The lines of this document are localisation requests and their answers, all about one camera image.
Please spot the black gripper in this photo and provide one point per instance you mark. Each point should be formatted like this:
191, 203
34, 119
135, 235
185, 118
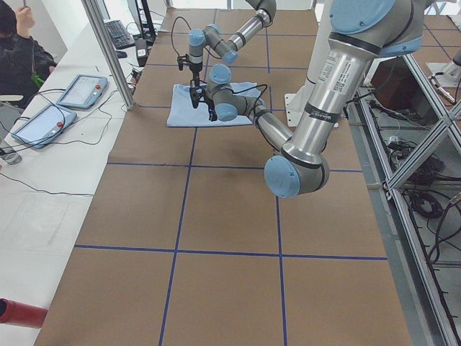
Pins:
212, 112
195, 73

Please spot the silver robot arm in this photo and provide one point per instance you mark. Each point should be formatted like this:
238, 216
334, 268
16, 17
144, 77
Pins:
225, 48
357, 33

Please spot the person right hand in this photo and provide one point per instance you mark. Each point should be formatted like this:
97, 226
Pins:
25, 21

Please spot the black keyboard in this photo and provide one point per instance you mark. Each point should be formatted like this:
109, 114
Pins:
120, 37

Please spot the upper blue teach pendant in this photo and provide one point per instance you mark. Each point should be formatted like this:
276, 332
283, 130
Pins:
83, 92

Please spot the blue teach pendant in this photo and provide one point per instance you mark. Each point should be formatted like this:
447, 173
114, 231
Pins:
83, 92
45, 126

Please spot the green toy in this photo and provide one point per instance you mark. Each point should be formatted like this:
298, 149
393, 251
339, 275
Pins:
37, 80

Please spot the lower blue teach pendant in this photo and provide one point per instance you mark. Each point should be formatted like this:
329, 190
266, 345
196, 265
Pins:
45, 126

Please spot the person in black jacket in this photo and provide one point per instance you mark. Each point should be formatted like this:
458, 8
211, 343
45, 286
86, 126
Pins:
20, 57

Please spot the red fire extinguisher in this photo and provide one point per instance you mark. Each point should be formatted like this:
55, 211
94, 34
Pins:
21, 314

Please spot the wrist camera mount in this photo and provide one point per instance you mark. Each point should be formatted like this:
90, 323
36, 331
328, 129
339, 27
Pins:
182, 61
197, 96

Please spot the aluminium frame post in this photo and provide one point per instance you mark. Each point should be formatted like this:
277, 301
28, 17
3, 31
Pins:
97, 24

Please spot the aluminium frame rack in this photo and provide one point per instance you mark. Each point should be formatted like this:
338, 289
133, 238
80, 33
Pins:
408, 131

